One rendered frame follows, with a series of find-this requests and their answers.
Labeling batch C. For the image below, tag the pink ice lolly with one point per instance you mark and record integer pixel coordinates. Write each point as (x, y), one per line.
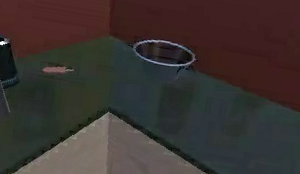
(55, 69)

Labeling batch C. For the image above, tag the steel cooking pot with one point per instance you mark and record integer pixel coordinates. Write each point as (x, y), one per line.
(163, 58)

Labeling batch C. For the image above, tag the dark green corner worktop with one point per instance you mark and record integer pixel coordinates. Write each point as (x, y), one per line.
(206, 124)

